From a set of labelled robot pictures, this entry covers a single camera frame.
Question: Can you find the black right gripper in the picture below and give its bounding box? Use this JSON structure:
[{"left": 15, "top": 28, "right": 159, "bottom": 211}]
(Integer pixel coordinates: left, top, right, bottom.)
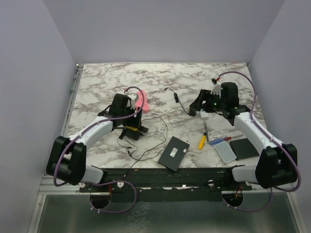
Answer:
[{"left": 190, "top": 89, "right": 226, "bottom": 113}]

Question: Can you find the pink power strip socket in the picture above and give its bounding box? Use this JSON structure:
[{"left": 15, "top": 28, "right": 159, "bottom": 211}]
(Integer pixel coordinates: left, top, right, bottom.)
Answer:
[{"left": 136, "top": 89, "right": 149, "bottom": 114}]

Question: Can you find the white usb charger plug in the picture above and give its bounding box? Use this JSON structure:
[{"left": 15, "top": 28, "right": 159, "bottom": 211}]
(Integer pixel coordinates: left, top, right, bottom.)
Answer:
[{"left": 200, "top": 111, "right": 209, "bottom": 120}]

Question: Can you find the black adapter with cord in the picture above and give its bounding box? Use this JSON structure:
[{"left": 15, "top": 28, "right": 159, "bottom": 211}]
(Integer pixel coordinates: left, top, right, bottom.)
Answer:
[{"left": 164, "top": 87, "right": 191, "bottom": 116}]

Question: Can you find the yellow plug adapter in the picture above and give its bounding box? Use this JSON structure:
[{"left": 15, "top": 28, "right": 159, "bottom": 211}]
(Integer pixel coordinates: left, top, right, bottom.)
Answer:
[{"left": 125, "top": 126, "right": 140, "bottom": 132}]

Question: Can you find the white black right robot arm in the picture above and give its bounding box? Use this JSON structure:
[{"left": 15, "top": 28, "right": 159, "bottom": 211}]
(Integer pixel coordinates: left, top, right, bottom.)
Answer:
[{"left": 190, "top": 82, "right": 299, "bottom": 190}]

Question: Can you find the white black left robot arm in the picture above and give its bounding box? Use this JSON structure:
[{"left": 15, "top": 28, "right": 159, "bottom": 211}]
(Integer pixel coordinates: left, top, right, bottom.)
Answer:
[{"left": 46, "top": 93, "right": 142, "bottom": 192}]

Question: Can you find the black adapter on yellow cube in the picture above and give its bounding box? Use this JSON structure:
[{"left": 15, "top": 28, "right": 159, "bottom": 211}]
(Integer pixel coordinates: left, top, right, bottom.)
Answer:
[{"left": 119, "top": 128, "right": 149, "bottom": 141}]

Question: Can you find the blue red screwdriver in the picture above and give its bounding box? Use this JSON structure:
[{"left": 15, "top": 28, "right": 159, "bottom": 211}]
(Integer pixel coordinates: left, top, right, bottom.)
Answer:
[{"left": 209, "top": 134, "right": 242, "bottom": 146}]

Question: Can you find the black flat plate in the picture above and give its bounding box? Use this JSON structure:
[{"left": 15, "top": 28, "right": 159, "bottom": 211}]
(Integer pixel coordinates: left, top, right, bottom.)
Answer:
[{"left": 229, "top": 138, "right": 259, "bottom": 161}]

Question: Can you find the white grey phone case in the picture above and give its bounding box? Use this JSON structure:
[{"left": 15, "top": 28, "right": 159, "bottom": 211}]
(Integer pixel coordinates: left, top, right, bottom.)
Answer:
[{"left": 215, "top": 141, "right": 237, "bottom": 164}]

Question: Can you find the black rectangular box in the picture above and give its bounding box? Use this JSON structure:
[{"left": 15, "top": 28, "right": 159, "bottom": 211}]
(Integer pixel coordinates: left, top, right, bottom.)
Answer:
[{"left": 158, "top": 136, "right": 190, "bottom": 172}]

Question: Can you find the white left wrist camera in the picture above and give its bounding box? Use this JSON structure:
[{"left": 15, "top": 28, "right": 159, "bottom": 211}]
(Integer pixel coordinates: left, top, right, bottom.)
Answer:
[{"left": 127, "top": 93, "right": 138, "bottom": 109}]

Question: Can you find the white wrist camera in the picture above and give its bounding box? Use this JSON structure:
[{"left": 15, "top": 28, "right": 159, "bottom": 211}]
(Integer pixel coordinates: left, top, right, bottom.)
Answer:
[
  {"left": 210, "top": 83, "right": 222, "bottom": 96},
  {"left": 127, "top": 93, "right": 138, "bottom": 109}
]

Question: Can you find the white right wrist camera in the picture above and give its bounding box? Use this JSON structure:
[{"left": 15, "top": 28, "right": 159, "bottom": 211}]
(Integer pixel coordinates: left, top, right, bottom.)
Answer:
[{"left": 210, "top": 83, "right": 222, "bottom": 96}]

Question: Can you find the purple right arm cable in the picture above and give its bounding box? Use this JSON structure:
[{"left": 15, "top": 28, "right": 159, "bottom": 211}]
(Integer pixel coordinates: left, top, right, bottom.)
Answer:
[{"left": 211, "top": 71, "right": 302, "bottom": 213}]

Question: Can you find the yellow handled utility knife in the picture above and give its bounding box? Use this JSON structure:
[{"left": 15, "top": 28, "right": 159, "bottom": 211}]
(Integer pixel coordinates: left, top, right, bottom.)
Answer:
[{"left": 198, "top": 122, "right": 209, "bottom": 150}]

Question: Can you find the thin black cable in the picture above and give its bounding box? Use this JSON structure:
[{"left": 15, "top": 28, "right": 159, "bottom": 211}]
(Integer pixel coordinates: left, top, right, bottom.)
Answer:
[{"left": 116, "top": 117, "right": 169, "bottom": 182}]

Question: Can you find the aluminium frame rail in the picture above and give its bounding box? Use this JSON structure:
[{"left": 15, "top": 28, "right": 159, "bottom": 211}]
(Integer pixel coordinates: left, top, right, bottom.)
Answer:
[{"left": 38, "top": 175, "right": 80, "bottom": 195}]

